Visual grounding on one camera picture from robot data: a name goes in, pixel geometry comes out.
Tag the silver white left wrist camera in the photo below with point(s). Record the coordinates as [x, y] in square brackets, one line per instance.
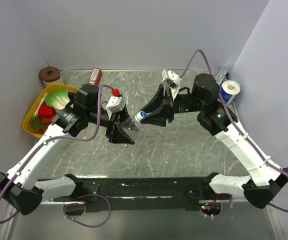
[115, 104]

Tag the brown lid white canister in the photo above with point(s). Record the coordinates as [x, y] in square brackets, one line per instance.
[50, 75]

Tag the red toy pepper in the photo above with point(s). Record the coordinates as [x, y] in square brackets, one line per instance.
[46, 111]

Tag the wrapped toilet paper roll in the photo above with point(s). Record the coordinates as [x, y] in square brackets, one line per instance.
[229, 89]

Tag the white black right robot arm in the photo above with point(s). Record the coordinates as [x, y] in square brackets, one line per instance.
[265, 179]

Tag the red cable connector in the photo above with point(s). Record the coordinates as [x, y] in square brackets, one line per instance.
[115, 92]

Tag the white green toy cabbage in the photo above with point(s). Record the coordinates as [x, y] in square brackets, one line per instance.
[58, 99]

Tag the red flat box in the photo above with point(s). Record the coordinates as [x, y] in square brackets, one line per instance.
[95, 77]

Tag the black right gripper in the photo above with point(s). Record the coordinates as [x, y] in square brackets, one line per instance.
[158, 118]

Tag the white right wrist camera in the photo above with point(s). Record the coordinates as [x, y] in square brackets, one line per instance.
[172, 81]

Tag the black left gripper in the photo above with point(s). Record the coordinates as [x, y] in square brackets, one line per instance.
[118, 135]

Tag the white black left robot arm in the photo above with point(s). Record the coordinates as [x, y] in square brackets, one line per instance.
[92, 108]

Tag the yellow plastic basket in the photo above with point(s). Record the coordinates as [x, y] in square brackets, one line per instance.
[34, 123]

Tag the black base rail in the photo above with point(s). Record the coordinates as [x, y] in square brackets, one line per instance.
[143, 194]

